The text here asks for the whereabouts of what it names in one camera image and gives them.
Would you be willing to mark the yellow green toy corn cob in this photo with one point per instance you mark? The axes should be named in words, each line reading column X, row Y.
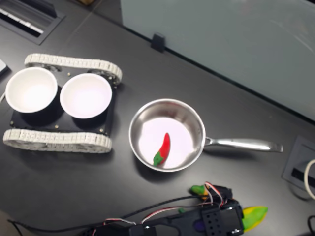
column 256, row 216

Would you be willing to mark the frosted glass partition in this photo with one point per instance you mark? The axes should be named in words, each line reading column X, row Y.
column 221, row 37

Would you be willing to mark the red toy chilli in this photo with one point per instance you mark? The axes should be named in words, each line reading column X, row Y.
column 165, row 147

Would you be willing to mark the black tracked vehicle, white tracks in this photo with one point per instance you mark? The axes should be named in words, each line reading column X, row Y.
column 49, row 140

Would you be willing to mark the orange toy carrot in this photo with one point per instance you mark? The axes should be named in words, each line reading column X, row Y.
column 198, row 189

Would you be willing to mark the white bowl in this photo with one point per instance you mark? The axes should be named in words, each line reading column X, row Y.
column 32, row 89
column 86, row 96

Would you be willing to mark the black partition clamp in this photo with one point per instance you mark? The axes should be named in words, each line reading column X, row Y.
column 158, row 41

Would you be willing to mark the purple toy aubergine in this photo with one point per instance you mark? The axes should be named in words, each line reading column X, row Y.
column 198, row 225

